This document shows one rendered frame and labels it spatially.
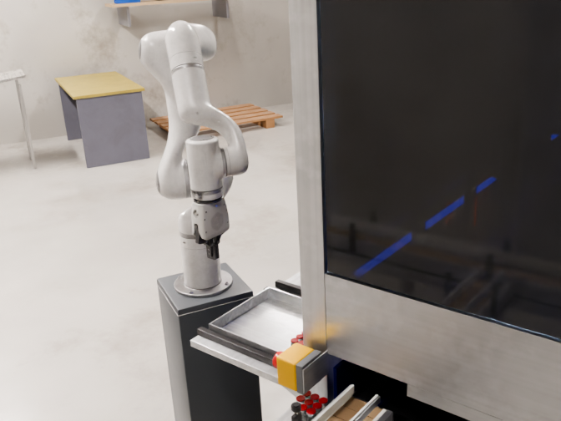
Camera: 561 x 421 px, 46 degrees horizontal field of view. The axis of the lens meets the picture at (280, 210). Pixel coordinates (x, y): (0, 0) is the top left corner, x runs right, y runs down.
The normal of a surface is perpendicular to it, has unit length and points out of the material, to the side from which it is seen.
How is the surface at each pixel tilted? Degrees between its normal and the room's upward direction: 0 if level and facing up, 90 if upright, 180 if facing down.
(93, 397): 0
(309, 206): 90
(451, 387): 90
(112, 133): 90
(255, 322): 0
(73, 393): 0
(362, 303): 90
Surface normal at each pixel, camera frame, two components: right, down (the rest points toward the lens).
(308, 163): -0.62, 0.31
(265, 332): -0.05, -0.93
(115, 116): 0.42, 0.30
